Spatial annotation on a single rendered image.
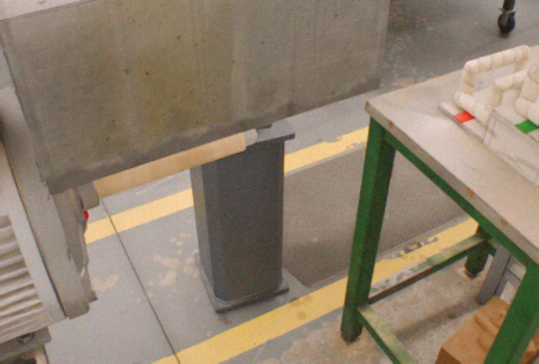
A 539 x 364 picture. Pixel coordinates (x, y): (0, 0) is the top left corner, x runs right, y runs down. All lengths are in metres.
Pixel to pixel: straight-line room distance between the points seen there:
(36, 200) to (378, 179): 1.04
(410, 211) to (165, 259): 0.99
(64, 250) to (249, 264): 1.44
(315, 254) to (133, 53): 1.87
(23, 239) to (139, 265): 1.71
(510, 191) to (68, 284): 0.87
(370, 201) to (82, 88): 1.16
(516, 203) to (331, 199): 1.37
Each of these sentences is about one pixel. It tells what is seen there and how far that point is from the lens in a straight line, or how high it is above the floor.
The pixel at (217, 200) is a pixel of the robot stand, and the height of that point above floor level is 0.51.
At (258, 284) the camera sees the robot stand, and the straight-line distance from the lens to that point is 2.04.
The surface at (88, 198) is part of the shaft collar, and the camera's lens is 0.64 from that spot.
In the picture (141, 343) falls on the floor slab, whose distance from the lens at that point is 2.03.
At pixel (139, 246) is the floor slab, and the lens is 2.31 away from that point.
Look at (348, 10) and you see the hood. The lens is 0.48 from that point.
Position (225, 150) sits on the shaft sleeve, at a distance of 0.68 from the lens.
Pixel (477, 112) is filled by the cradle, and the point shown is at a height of 0.97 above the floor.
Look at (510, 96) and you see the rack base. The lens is 1.45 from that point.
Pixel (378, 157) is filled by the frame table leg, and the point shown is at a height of 0.80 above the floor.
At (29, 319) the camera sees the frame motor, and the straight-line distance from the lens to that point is 0.60.
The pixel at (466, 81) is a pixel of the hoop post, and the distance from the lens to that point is 1.33.
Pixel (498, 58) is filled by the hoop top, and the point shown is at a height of 1.05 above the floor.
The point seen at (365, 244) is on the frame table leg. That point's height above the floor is 0.50.
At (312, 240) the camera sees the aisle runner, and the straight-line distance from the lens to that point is 2.28.
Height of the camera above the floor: 1.68
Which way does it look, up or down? 40 degrees down
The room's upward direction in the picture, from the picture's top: straight up
